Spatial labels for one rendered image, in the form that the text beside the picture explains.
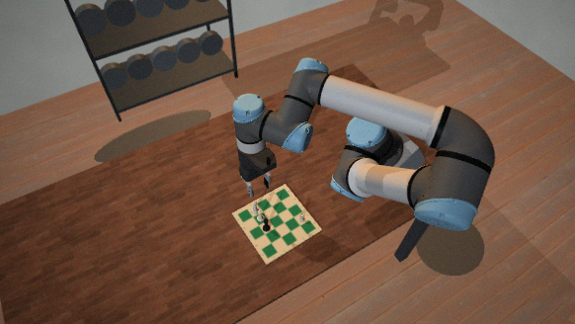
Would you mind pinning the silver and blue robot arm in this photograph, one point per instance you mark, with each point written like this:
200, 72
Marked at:
446, 194

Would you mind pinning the green and cream chessboard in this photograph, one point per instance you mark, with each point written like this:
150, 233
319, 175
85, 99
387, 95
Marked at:
282, 208

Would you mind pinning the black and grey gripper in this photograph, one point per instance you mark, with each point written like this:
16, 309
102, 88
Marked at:
262, 161

